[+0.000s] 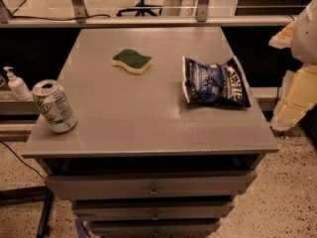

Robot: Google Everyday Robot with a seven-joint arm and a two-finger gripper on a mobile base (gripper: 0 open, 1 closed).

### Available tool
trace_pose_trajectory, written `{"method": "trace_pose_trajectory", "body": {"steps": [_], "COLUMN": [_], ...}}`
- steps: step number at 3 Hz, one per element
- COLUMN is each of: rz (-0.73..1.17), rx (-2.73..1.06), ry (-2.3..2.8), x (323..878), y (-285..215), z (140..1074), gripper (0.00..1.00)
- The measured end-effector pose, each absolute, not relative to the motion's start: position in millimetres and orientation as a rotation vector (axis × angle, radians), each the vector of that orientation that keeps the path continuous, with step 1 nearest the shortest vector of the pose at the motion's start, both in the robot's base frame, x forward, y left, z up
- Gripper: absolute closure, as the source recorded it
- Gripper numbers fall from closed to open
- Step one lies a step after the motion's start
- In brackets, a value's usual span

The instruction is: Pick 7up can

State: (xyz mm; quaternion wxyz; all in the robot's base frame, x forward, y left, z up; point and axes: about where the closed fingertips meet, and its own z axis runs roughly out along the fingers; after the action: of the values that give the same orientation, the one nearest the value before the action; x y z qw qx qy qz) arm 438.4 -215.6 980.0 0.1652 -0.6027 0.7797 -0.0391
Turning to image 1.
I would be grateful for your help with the metal railing frame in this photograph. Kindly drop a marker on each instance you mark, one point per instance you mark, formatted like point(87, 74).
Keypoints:
point(75, 14)

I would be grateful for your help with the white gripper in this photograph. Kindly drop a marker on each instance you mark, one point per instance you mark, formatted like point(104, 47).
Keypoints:
point(306, 34)

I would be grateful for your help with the black metal stand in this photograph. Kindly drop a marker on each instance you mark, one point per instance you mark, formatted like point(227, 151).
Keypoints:
point(25, 212)

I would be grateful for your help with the grey drawer cabinet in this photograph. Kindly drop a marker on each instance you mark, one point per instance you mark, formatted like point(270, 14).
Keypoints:
point(141, 160)

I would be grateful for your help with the green white 7up can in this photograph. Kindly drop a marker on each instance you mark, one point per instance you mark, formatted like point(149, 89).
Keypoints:
point(53, 104)

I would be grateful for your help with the white pump bottle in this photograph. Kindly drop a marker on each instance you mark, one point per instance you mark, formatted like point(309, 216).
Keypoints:
point(17, 85)

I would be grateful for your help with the green yellow sponge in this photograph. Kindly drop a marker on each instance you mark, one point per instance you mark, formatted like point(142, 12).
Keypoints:
point(132, 61)

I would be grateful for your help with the blue chip bag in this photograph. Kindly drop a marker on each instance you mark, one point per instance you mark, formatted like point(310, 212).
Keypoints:
point(214, 83)

